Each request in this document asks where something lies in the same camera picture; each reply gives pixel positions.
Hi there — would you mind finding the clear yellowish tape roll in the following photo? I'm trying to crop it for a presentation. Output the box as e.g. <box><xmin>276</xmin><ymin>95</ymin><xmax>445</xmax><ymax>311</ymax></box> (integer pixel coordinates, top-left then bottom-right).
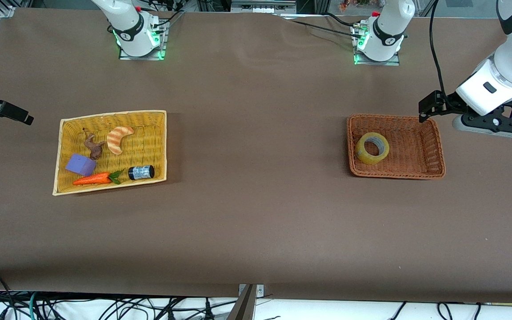
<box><xmin>356</xmin><ymin>132</ymin><xmax>390</xmax><ymax>165</ymax></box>

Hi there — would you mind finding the brown wicker basket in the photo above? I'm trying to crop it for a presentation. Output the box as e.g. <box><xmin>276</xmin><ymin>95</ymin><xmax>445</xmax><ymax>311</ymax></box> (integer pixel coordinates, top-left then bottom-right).
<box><xmin>347</xmin><ymin>114</ymin><xmax>446</xmax><ymax>180</ymax></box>

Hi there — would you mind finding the yellow wicker basket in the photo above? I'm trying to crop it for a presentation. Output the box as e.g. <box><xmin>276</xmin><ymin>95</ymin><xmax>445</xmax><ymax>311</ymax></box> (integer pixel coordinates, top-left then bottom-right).
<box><xmin>52</xmin><ymin>110</ymin><xmax>168</xmax><ymax>196</ymax></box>

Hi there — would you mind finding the purple foam block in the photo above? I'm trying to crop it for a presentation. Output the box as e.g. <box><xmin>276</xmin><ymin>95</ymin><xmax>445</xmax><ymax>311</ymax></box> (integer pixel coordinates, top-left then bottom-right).
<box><xmin>65</xmin><ymin>153</ymin><xmax>97</xmax><ymax>176</ymax></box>

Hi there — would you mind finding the brown toy figure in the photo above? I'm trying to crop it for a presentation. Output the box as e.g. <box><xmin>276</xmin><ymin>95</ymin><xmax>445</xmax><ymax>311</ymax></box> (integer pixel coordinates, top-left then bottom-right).
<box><xmin>84</xmin><ymin>133</ymin><xmax>105</xmax><ymax>160</ymax></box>

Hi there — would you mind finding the orange toy carrot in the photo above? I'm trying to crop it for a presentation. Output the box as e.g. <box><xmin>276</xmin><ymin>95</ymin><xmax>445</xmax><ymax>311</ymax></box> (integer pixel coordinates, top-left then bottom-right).
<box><xmin>72</xmin><ymin>171</ymin><xmax>124</xmax><ymax>186</ymax></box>

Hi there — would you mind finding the toy croissant bread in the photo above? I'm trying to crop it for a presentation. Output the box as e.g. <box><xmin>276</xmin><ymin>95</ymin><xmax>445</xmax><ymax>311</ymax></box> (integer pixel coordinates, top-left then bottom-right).
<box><xmin>107</xmin><ymin>126</ymin><xmax>135</xmax><ymax>155</ymax></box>

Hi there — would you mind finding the small black bottle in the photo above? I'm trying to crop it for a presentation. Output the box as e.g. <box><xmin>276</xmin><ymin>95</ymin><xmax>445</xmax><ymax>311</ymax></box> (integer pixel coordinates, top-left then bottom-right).
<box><xmin>128</xmin><ymin>165</ymin><xmax>155</xmax><ymax>180</ymax></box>

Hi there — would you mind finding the grey background box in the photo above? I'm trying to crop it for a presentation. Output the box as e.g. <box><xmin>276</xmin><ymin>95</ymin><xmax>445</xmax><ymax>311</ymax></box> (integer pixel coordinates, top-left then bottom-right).
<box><xmin>231</xmin><ymin>0</ymin><xmax>296</xmax><ymax>13</ymax></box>

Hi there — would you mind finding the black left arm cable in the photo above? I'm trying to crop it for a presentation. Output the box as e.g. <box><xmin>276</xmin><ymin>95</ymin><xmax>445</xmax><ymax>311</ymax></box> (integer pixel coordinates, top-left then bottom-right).
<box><xmin>429</xmin><ymin>0</ymin><xmax>451</xmax><ymax>97</ymax></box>

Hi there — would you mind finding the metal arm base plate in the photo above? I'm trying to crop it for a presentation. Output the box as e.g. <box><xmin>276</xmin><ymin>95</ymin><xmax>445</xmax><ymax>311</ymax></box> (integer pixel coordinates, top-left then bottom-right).
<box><xmin>353</xmin><ymin>24</ymin><xmax>401</xmax><ymax>66</ymax></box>
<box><xmin>119</xmin><ymin>20</ymin><xmax>168</xmax><ymax>60</ymax></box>

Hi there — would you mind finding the black table cable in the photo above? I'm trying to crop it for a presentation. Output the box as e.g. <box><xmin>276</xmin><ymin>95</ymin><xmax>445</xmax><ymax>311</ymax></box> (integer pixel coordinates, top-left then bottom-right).
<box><xmin>323</xmin><ymin>12</ymin><xmax>361</xmax><ymax>27</ymax></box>
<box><xmin>283</xmin><ymin>19</ymin><xmax>363</xmax><ymax>38</ymax></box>

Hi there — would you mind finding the teal floor cable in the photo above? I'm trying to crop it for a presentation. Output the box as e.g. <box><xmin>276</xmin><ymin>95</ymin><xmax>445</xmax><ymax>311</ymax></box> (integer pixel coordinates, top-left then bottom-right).
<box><xmin>28</xmin><ymin>292</ymin><xmax>40</xmax><ymax>320</ymax></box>

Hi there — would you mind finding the metal table edge bracket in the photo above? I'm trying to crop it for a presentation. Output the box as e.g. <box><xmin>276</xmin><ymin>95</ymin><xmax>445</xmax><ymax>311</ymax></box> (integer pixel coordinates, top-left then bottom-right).
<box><xmin>238</xmin><ymin>284</ymin><xmax>265</xmax><ymax>320</ymax></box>

